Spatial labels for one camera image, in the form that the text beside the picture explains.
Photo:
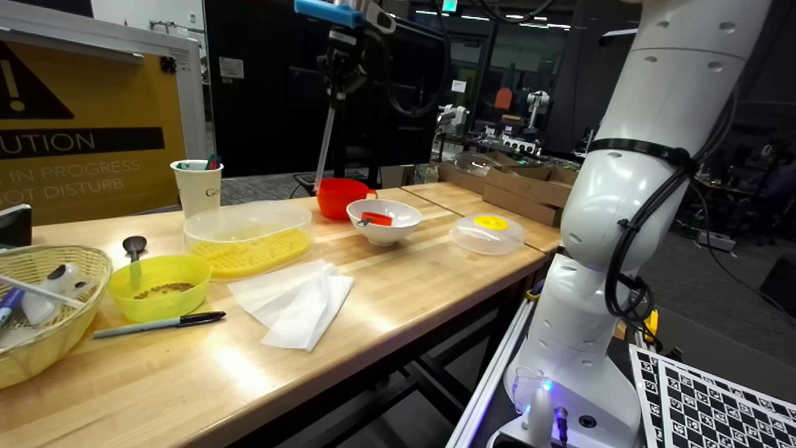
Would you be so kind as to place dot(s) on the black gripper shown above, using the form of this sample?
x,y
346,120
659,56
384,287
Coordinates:
x,y
342,63

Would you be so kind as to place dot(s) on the clear white straw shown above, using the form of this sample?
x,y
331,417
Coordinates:
x,y
323,144

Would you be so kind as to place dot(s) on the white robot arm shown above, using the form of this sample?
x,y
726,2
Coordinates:
x,y
675,83

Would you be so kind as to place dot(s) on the orange plastic bowl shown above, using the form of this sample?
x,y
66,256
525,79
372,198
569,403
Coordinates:
x,y
337,191

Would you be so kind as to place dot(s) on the white ceramic bowl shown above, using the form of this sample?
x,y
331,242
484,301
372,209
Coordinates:
x,y
407,220

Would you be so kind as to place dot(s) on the clear container yellow contents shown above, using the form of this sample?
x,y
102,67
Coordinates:
x,y
251,237

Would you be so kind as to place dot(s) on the yellow-green plastic bowl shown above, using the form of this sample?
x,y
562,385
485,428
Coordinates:
x,y
159,287

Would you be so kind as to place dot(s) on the red measuring cup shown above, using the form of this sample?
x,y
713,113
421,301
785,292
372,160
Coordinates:
x,y
375,217

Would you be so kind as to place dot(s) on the white paper cup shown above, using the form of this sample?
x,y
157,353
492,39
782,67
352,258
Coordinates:
x,y
198,184

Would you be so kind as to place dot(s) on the clear lidded container yellow toy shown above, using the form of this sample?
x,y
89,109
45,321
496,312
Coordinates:
x,y
487,234

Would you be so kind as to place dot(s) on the white paper napkins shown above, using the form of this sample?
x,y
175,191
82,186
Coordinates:
x,y
293,305

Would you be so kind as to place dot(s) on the yellow caution sign board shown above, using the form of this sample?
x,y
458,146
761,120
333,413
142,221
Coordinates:
x,y
87,134

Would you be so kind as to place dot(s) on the black measuring spoon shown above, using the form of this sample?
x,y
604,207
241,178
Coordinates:
x,y
135,247

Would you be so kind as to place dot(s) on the black marker pen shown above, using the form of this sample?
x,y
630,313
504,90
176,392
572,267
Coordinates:
x,y
179,321

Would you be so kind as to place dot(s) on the black small box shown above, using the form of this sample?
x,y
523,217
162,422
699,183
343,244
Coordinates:
x,y
15,225

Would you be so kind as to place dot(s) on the wicker basket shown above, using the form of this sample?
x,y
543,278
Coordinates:
x,y
50,295

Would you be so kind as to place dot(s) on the checkerboard calibration board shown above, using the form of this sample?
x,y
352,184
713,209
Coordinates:
x,y
685,405

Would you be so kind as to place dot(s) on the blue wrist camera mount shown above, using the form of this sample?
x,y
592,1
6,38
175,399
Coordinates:
x,y
346,13

